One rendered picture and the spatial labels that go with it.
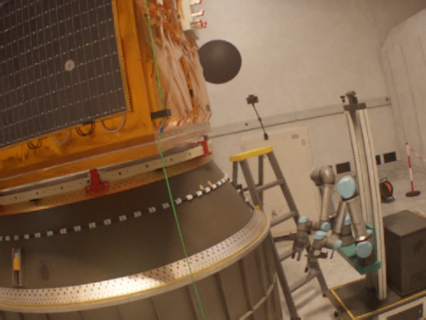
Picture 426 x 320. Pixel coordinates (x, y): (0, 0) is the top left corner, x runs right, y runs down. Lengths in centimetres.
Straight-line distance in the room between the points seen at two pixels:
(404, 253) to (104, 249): 202
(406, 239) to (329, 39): 779
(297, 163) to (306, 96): 419
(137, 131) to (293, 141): 435
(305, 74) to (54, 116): 856
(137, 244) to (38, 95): 85
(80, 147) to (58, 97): 25
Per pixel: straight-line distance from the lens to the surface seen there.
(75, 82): 186
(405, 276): 313
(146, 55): 185
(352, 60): 1034
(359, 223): 268
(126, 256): 203
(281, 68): 1003
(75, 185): 209
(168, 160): 225
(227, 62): 1003
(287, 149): 599
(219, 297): 222
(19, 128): 201
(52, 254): 211
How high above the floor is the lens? 183
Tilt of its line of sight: 5 degrees down
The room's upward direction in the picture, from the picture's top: 12 degrees counter-clockwise
